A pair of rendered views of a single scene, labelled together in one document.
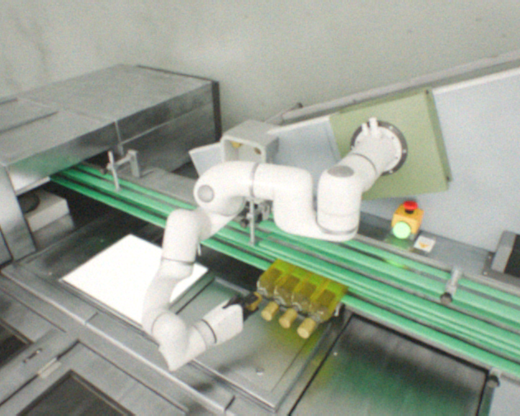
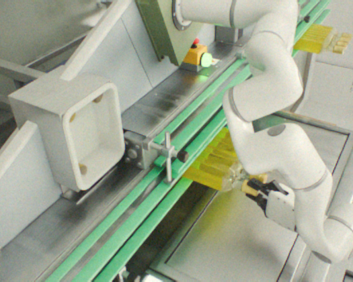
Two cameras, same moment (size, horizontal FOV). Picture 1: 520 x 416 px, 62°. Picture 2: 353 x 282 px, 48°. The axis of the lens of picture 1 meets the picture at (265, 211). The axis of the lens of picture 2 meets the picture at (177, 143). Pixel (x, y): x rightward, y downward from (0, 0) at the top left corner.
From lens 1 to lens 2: 1.39 m
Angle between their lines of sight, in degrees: 71
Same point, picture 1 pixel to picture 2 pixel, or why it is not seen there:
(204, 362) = (298, 255)
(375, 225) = (185, 77)
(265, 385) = not seen: hidden behind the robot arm
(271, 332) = (243, 206)
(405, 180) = not seen: hidden behind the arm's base
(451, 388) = (264, 121)
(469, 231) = (205, 36)
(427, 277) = (244, 68)
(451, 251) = (216, 52)
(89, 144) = not seen: outside the picture
